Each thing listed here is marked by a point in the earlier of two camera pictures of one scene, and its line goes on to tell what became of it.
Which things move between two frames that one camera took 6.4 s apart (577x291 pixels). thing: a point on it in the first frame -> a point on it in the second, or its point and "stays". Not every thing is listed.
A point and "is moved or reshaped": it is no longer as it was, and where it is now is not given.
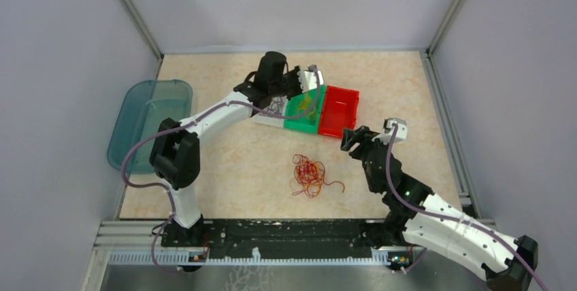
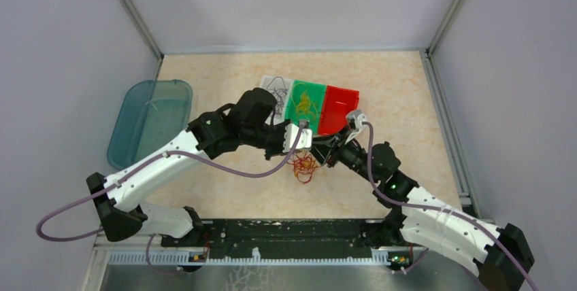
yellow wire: [307, 107] stays
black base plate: [295, 238] stays
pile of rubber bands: [309, 174] is moved or reshaped
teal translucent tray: [147, 103] stays
